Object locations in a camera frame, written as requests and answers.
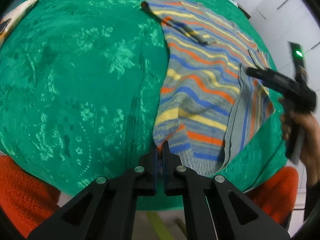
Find striped knit sweater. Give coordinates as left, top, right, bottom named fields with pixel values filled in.
left=142, top=0, right=274, bottom=176

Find person's right hand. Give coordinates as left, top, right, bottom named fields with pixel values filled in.
left=279, top=97, right=320, bottom=188

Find white wardrobe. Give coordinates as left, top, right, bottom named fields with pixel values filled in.
left=236, top=0, right=319, bottom=92

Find green floral bedspread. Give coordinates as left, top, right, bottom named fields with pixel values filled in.
left=0, top=0, right=288, bottom=212

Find orange fleece trousers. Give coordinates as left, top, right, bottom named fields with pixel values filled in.
left=1, top=155, right=299, bottom=238

